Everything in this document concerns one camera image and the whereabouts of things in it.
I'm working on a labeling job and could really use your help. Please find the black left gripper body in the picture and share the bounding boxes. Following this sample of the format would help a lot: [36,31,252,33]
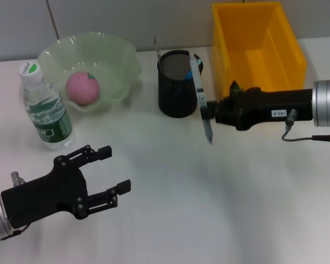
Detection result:
[1,155,89,230]

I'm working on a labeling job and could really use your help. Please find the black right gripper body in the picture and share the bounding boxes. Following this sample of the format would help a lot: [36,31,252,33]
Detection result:
[215,87,314,131]

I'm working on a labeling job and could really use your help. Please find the green plastic wrapper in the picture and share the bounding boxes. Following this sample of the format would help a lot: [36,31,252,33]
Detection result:
[229,80,243,97]

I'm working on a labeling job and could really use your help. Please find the silver ballpoint pen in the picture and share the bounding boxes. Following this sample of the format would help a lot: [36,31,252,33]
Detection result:
[189,52,215,146]

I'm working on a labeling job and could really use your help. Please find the blue sheathed scissors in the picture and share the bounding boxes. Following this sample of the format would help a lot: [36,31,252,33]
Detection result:
[184,58,203,81]

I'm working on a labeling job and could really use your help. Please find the clear green-label water bottle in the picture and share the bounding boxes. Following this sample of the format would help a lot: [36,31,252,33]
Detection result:
[18,62,75,151]

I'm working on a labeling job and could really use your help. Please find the pink peach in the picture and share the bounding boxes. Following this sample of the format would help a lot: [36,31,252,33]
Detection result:
[65,71,101,106]

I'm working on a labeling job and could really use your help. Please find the clear plastic ruler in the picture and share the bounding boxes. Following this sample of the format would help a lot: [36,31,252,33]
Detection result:
[153,35,163,67]

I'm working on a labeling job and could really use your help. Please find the black mesh pen holder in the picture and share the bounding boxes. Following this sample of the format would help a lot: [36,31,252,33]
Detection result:
[157,49,204,118]

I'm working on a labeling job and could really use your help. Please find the translucent green fruit bowl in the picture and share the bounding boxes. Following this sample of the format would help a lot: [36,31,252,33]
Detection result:
[37,31,143,112]

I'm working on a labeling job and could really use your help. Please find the yellow plastic bin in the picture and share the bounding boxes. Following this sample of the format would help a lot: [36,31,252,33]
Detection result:
[212,2,308,96]

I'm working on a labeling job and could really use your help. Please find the left arm cable with plug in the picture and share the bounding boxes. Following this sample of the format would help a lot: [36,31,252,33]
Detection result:
[0,170,32,241]

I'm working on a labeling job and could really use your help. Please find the arm cable with plug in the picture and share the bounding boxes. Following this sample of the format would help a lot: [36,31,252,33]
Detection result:
[281,109,330,142]
[0,170,32,241]

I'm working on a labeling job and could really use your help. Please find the right arm cable with plug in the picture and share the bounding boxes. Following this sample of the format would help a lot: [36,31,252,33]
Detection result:
[281,109,330,142]

